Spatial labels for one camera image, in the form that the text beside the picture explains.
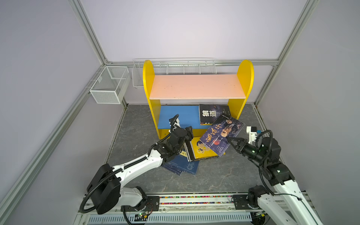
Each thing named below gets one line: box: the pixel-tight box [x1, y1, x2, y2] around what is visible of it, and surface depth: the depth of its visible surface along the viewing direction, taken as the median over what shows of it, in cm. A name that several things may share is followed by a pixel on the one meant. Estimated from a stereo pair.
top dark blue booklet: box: [165, 154, 200, 175], surface depth 85 cm
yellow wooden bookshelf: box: [142, 59, 255, 140], surface depth 78 cm
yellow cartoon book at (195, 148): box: [183, 136, 219, 162], surface depth 88 cm
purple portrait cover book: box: [199, 112, 246, 158], surface depth 74 cm
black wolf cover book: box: [198, 104, 232, 126], surface depth 95 cm
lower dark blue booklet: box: [161, 161, 185, 176], surface depth 85 cm
